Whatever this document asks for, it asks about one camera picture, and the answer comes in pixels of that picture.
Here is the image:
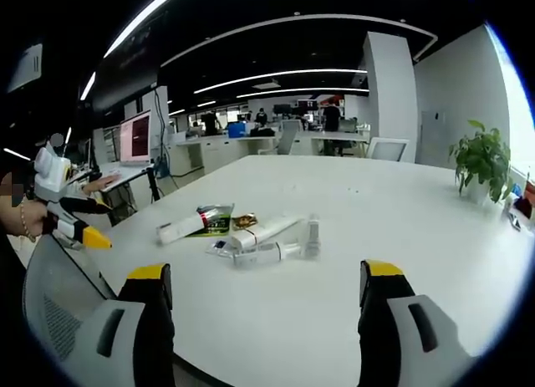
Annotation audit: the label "blue box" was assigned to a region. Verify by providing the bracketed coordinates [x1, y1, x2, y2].
[227, 122, 252, 139]

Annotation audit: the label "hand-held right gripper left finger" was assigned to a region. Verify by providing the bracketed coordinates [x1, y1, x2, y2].
[69, 262, 176, 387]

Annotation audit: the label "potted green plant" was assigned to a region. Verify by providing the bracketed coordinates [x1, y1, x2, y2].
[448, 119, 514, 205]

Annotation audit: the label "side desk with black legs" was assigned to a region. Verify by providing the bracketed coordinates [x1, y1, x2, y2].
[69, 160, 163, 227]

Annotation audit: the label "small white tube clear cap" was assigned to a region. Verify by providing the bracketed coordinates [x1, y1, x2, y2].
[231, 241, 311, 270]

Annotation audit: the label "dark items at table edge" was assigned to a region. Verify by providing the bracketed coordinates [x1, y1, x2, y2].
[501, 180, 535, 233]

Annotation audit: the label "computer monitor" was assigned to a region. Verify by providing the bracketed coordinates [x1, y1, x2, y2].
[119, 109, 153, 167]

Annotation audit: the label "beaded bracelet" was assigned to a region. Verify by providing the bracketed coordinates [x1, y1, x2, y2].
[19, 201, 38, 242]

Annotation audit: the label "clear skincare bottle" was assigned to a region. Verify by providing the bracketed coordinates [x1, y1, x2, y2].
[304, 213, 322, 261]

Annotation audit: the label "person's left hand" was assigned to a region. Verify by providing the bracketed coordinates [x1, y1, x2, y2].
[0, 198, 52, 242]

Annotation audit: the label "grey mesh office chair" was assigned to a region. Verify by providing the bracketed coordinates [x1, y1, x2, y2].
[21, 235, 123, 374]

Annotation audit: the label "small blue skincare sachet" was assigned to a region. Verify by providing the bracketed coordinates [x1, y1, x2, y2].
[204, 236, 236, 257]

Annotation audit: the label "plain white skincare tube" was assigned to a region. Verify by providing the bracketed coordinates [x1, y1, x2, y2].
[228, 216, 307, 252]

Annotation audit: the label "gold skincare packet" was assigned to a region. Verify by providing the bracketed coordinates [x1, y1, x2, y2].
[231, 213, 261, 230]

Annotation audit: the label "white office chair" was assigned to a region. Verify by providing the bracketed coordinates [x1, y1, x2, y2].
[366, 136, 411, 163]

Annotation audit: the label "white skincare tube red band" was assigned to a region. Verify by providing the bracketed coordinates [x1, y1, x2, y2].
[155, 210, 211, 247]

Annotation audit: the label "green black skincare sachet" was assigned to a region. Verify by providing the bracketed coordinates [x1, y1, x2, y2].
[185, 202, 236, 240]

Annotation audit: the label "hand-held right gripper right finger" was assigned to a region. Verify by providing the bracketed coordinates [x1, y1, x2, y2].
[357, 259, 482, 387]

